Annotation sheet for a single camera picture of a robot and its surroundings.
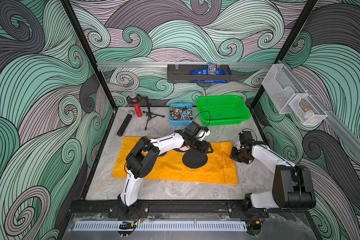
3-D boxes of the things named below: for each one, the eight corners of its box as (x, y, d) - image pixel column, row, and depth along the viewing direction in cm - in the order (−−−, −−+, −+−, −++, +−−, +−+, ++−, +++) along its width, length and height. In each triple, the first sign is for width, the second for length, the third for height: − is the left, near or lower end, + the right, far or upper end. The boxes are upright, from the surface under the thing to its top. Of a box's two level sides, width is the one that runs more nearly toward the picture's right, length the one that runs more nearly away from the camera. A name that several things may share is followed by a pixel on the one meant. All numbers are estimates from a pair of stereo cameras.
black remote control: (118, 136, 105) (116, 133, 102) (128, 116, 117) (127, 114, 114) (121, 136, 104) (120, 133, 102) (131, 117, 116) (130, 114, 114)
